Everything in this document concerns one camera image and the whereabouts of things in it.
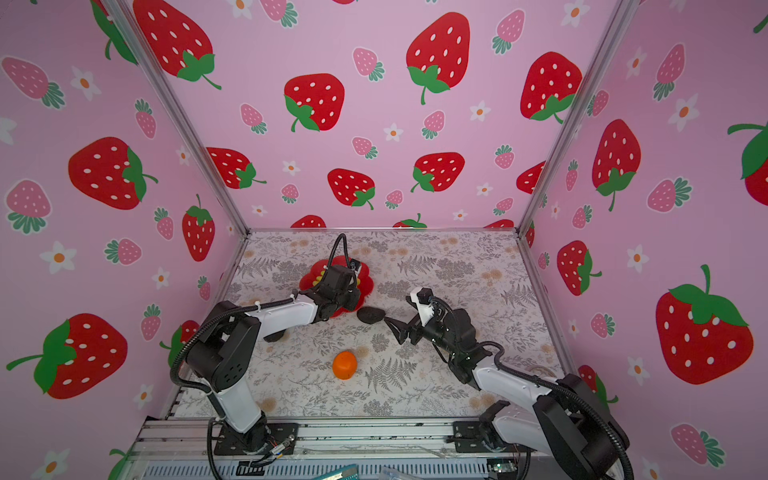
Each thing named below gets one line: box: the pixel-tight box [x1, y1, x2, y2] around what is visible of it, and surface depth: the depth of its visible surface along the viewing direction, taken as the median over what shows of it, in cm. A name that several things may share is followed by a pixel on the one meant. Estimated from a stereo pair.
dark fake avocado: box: [356, 306, 386, 325], surface depth 95 cm
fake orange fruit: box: [332, 351, 358, 380], surface depth 84 cm
